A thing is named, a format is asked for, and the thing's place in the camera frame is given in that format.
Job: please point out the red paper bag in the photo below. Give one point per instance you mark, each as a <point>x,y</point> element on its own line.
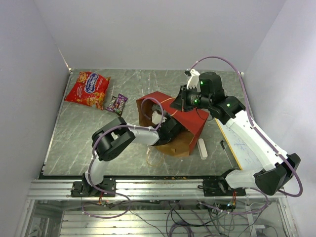
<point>180,131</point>

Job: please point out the red cookie snack bag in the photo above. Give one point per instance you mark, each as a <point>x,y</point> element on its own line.
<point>90,90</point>

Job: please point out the small whiteboard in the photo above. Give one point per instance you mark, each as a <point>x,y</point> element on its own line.
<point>243,155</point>

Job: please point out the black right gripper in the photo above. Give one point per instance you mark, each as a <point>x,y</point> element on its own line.
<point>180,102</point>

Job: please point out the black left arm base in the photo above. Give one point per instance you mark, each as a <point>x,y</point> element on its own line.
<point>82,189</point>

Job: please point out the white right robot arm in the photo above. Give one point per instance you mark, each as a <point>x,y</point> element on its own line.
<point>277,167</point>

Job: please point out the aluminium frame rail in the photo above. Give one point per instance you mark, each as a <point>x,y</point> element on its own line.
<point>134,189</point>

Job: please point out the white eraser block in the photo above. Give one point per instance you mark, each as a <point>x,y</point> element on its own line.
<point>202,149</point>

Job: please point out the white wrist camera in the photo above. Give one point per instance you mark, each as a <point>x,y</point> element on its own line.
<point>157,118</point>
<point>193,79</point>

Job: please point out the purple candy packet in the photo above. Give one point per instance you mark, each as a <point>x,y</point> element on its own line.
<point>120,104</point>

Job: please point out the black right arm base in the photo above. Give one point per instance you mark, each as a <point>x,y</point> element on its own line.
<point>216,186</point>

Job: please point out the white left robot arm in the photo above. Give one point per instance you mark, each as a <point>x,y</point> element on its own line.
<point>112,139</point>

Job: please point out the black marker pen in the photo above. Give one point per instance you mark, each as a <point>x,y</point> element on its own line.
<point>224,149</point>

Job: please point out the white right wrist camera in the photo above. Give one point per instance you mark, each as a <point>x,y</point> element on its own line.
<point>193,79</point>

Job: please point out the purple M&M's packet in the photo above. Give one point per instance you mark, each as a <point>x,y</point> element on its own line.
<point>113,105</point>

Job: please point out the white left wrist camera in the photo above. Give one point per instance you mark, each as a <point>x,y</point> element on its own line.
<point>157,118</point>

